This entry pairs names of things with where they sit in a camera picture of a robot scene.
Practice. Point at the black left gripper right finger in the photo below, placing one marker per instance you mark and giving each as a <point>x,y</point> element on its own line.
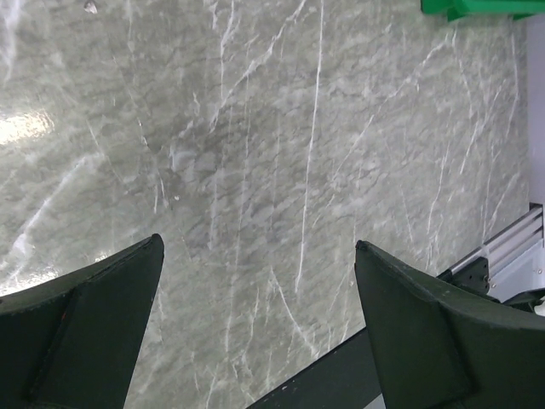
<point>438,346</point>

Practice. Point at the aluminium frame rail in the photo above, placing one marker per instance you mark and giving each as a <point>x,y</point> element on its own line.
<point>508,264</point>

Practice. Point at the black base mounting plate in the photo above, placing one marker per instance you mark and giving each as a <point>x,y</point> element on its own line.
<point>346,376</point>

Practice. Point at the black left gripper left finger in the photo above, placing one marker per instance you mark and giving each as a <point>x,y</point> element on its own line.
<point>73,341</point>

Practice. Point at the green plastic bin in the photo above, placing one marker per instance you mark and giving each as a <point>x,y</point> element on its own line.
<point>457,9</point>

